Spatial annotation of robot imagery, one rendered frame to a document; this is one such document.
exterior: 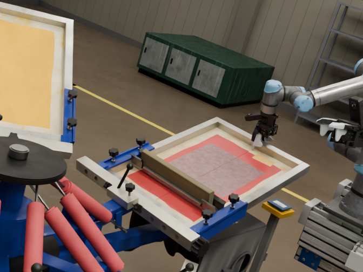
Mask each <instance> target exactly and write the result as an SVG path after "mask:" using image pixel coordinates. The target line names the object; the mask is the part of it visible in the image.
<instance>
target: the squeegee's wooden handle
mask: <svg viewBox="0 0 363 272"><path fill-rule="evenodd" d="M141 159H142V160H143V167H144V166H146V167H148V168H149V169H151V170H152V171H154V172H155V173H157V174H159V175H160V176H162V177H163V178H164V179H166V180H168V181H169V182H171V183H172V184H174V185H175V186H177V187H179V188H180V189H182V190H183V191H185V192H186V193H188V194H189V195H191V196H192V197H194V198H196V199H197V200H199V201H200V202H202V199H204V200H205V201H207V202H208V203H210V204H211V205H213V197H214V191H213V190H211V189H210V188H208V187H206V186H205V185H203V184H202V183H200V182H199V181H197V180H195V179H194V178H192V177H190V176H189V175H187V174H186V173H184V172H182V171H181V170H179V169H177V168H176V167H174V166H172V165H171V164H170V163H168V162H166V161H165V160H163V159H162V158H160V157H158V156H156V155H155V154H153V153H152V152H150V151H148V150H147V149H145V150H143V151H142V156H141ZM202 203H203V202H202Z"/></svg>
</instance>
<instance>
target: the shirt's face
mask: <svg viewBox="0 0 363 272"><path fill-rule="evenodd" d="M240 220H242V222H238V223H235V224H232V225H230V226H229V227H227V228H226V229H224V230H222V231H221V232H219V233H218V234H216V235H215V236H213V237H211V238H210V239H208V241H209V242H211V241H214V240H218V239H221V238H224V237H227V236H231V235H234V234H238V233H241V232H244V231H247V230H250V229H254V228H257V227H261V226H264V225H266V224H265V223H263V222H262V221H260V220H259V219H257V218H256V217H254V216H252V215H251V214H249V213H248V212H246V216H244V217H243V218H242V219H240Z"/></svg>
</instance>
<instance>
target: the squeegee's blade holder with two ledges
mask: <svg viewBox="0 0 363 272"><path fill-rule="evenodd" d="M143 169H144V170H146V171H147V172H149V173H150V174H152V175H153V176H155V177H156V178H158V179H159V180H161V181H162V182H164V183H166V184H167V185H169V186H170V187H172V188H173V189H175V190H176V191H178V192H179V193H181V194H182V195H184V196H186V197H187V198H189V199H190V200H192V201H193V202H195V203H196V204H198V205H200V206H201V205H203V203H202V202H200V201H199V200H197V199H196V198H194V197H192V196H191V195H189V194H188V193H186V192H185V191H183V190H182V189H180V188H179V187H177V186H175V185H174V184H172V183H171V182H169V181H168V180H166V179H164V178H163V177H162V176H160V175H159V174H157V173H155V172H154V171H152V170H151V169H149V168H148V167H146V166H144V167H143Z"/></svg>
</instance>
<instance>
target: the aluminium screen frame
mask: <svg viewBox="0 0 363 272"><path fill-rule="evenodd" d="M216 127H217V128H219V129H221V130H222V131H224V132H226V133H228V134H230V135H232V136H234V137H236V138H237V139H239V140H241V141H243V142H245V143H247V144H249V145H250V146H251V139H252V135H251V134H249V133H247V132H245V131H243V130H241V129H239V128H237V127H235V126H234V125H232V124H230V123H228V122H226V121H224V120H222V119H220V118H218V117H215V118H213V119H211V120H208V121H206V122H204V123H202V124H199V125H197V126H195V127H192V128H189V129H188V130H186V131H183V132H180V133H178V134H176V135H173V136H171V137H169V138H167V139H164V140H162V141H160V142H157V143H155V144H153V145H152V146H153V147H155V149H154V150H151V151H150V152H152V153H153V154H155V155H157V154H159V153H161V152H163V151H165V150H168V149H170V148H172V147H175V146H177V145H179V144H181V143H183V142H186V141H188V140H190V139H192V138H195V137H197V136H199V135H201V134H203V133H206V132H208V131H210V130H212V129H214V128H216ZM260 141H261V142H262V144H263V145H262V146H261V147H257V146H255V147H254V148H256V149H258V150H259V151H261V152H263V153H265V154H267V155H269V156H271V157H273V158H274V159H276V160H278V161H280V162H282V163H284V164H286V165H287V166H289V167H291V168H293V169H291V170H290V171H288V172H286V173H285V174H283V175H281V176H280V177H278V178H276V179H274V180H273V181H271V182H269V183H268V184H266V185H264V186H262V187H261V188H259V189H257V190H256V191H254V192H253V193H251V194H249V195H248V196H246V197H244V198H243V199H241V201H243V202H248V204H247V210H249V209H250V208H252V207H253V206H255V205H257V204H258V203H260V202H262V201H263V200H265V199H266V198H268V197H269V196H271V195H273V194H274V193H276V192H277V191H279V190H281V189H282V188H284V187H286V186H287V185H289V184H290V183H292V182H294V181H295V180H296V179H298V178H300V177H301V176H303V175H305V174H306V173H308V172H309V169H310V165H308V164H306V163H304V162H302V161H301V160H299V159H297V158H295V157H293V156H291V155H289V154H287V153H285V152H283V151H281V150H280V149H278V148H276V147H274V146H272V145H270V144H268V143H266V142H264V141H262V140H260ZM128 163H132V162H131V160H129V161H127V162H124V163H122V164H120V165H118V166H115V167H113V168H110V169H108V170H107V171H108V172H109V173H111V174H112V175H114V176H115V177H117V178H118V179H119V180H121V179H122V177H121V176H120V175H118V174H117V172H119V171H121V170H124V169H126V165H127V164H128ZM132 164H133V163H132ZM133 165H134V164H133ZM134 190H135V191H136V192H138V193H139V194H141V195H142V196H144V197H145V198H147V199H148V200H150V201H151V202H153V203H154V204H155V205H157V206H158V207H160V208H161V209H162V210H164V211H166V212H167V213H168V214H170V215H171V216H173V217H174V218H175V219H177V220H178V221H180V222H181V223H183V224H184V225H185V226H187V227H189V228H190V227H192V225H191V224H189V223H188V222H186V221H185V220H184V219H182V218H181V217H179V216H178V215H176V214H175V213H174V212H172V211H170V210H169V209H168V208H166V207H165V206H163V205H162V204H160V203H159V202H158V201H156V200H155V199H153V198H152V197H150V196H149V195H147V194H146V193H144V192H143V191H141V190H140V189H139V188H137V187H136V186H135V189H134Z"/></svg>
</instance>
